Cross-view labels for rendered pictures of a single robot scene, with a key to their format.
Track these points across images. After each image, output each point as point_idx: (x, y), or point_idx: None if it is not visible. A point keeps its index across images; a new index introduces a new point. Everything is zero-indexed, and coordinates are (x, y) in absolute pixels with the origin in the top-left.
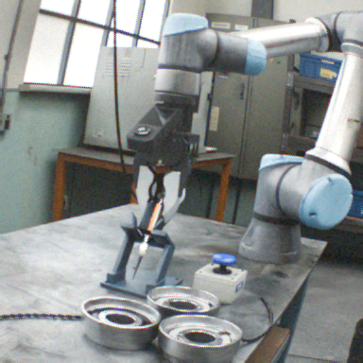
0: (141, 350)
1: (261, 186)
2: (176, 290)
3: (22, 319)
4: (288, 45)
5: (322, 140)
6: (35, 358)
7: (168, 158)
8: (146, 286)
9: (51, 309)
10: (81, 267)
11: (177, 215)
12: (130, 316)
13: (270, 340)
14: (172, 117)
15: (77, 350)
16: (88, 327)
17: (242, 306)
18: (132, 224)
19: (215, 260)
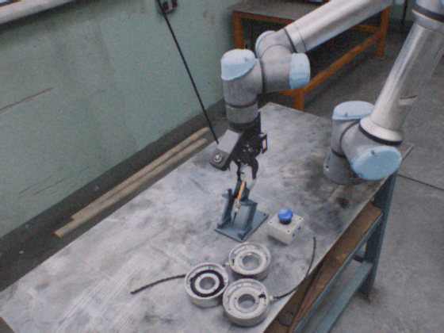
0: (216, 304)
1: (333, 131)
2: (250, 244)
3: (154, 285)
4: (352, 21)
5: (373, 114)
6: (152, 327)
7: (243, 159)
8: (241, 228)
9: (175, 268)
10: (207, 210)
11: (297, 113)
12: (214, 278)
13: (360, 223)
14: (238, 141)
15: (179, 311)
16: (187, 294)
17: (296, 248)
18: (227, 197)
19: (278, 216)
